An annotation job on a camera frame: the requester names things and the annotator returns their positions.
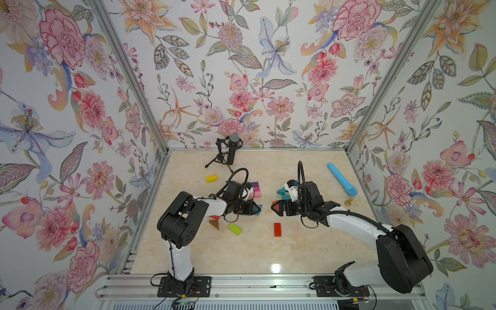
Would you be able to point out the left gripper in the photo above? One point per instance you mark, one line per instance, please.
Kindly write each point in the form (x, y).
(249, 208)

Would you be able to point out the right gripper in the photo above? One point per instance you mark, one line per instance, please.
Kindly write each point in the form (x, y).
(282, 202)

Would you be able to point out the pink rectangular block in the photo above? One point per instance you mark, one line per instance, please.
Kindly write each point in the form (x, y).
(256, 193)

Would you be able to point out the brown triangle block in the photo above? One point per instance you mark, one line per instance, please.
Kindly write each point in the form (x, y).
(214, 223)

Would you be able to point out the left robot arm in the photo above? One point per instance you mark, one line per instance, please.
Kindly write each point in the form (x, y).
(181, 222)

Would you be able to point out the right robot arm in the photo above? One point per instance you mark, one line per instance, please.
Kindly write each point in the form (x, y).
(401, 263)

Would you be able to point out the teal triangle block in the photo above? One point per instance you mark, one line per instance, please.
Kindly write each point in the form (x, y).
(281, 192)

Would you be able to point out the lime green block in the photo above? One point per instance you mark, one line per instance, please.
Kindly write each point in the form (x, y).
(235, 229)

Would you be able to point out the yellow block far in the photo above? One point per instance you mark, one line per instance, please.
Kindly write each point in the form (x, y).
(212, 178)

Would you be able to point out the red block front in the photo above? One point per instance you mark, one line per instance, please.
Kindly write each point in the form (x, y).
(277, 230)

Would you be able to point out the small gold object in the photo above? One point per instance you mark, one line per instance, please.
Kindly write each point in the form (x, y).
(348, 202)

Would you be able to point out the light blue cylinder toy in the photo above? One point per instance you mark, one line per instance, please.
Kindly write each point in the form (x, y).
(350, 189)

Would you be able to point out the black microphone on tripod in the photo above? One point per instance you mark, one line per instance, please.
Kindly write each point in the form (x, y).
(227, 148)

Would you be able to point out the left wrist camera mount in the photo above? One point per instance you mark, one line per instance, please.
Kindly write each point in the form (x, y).
(247, 193)

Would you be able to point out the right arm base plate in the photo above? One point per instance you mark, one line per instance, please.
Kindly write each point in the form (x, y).
(331, 286)

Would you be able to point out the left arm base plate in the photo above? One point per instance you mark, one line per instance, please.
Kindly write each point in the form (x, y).
(197, 286)

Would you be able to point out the aluminium front rail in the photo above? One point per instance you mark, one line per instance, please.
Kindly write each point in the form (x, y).
(222, 288)

